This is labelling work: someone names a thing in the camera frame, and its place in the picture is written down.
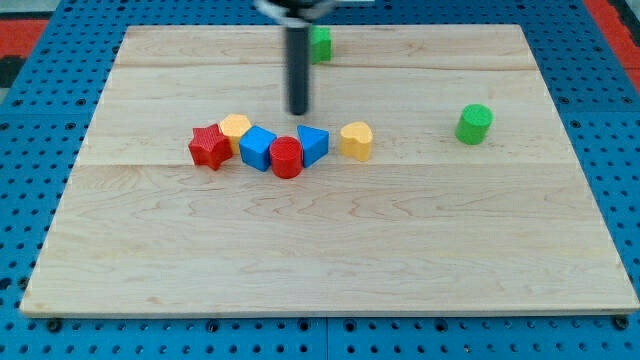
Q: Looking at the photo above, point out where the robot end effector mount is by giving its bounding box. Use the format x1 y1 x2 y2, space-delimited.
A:
254 0 338 24

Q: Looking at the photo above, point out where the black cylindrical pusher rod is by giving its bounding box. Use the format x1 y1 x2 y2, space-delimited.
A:
285 24 311 116

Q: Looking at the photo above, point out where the red star block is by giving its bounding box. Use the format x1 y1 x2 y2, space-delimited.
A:
188 124 233 171

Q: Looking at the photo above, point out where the green block at back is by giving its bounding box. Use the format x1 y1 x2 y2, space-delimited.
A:
311 26 332 64

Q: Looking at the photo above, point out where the blue triangle block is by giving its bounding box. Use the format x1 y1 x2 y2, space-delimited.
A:
297 125 330 168

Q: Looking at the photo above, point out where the yellow pentagon block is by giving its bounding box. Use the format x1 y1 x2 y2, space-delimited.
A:
219 114 252 154

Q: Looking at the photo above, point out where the yellow heart block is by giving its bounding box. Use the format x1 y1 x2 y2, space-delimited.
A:
339 121 373 162

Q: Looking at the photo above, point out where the red cylinder block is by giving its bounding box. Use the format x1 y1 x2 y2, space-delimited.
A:
269 136 303 179

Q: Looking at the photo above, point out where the blue cube block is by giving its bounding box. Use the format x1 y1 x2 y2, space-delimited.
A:
239 125 277 172

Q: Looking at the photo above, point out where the wooden board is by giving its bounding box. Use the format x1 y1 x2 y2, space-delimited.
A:
20 25 639 319

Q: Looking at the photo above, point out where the green cylinder block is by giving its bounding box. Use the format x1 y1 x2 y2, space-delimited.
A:
455 104 494 145

